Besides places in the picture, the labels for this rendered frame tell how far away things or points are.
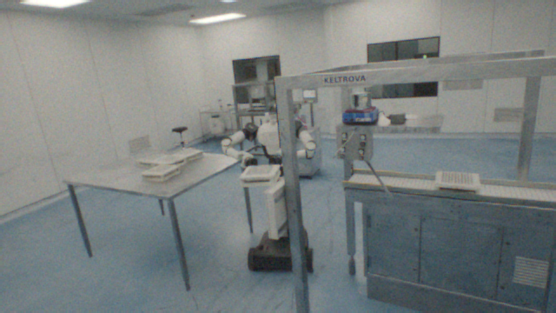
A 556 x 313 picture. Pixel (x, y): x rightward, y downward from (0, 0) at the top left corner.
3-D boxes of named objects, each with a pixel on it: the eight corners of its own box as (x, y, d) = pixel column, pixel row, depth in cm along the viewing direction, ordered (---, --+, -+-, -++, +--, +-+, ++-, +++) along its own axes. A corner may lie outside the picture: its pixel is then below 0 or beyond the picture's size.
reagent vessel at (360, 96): (346, 110, 213) (345, 81, 207) (352, 106, 225) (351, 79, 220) (369, 109, 205) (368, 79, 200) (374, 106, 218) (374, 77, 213)
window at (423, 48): (367, 99, 709) (367, 43, 677) (367, 99, 710) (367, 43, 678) (437, 96, 653) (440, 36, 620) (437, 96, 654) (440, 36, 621)
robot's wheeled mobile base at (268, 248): (266, 234, 353) (262, 206, 344) (314, 234, 344) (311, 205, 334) (252, 270, 293) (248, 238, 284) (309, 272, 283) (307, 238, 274)
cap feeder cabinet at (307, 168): (276, 177, 530) (271, 133, 509) (288, 167, 579) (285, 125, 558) (313, 180, 504) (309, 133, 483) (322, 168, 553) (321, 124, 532)
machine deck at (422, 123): (335, 131, 213) (335, 125, 212) (352, 120, 245) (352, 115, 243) (440, 133, 183) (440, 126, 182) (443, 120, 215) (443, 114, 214)
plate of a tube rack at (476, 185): (433, 187, 198) (433, 183, 198) (436, 173, 219) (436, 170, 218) (480, 190, 187) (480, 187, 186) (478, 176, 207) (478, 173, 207)
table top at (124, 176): (62, 183, 322) (62, 179, 322) (150, 152, 414) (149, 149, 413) (169, 201, 251) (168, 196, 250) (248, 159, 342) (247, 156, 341)
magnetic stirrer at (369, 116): (340, 124, 213) (340, 111, 211) (350, 118, 231) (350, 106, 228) (372, 125, 204) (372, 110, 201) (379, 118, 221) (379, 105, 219)
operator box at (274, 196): (268, 238, 166) (263, 191, 159) (283, 223, 180) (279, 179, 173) (279, 240, 163) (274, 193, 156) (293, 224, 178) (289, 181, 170)
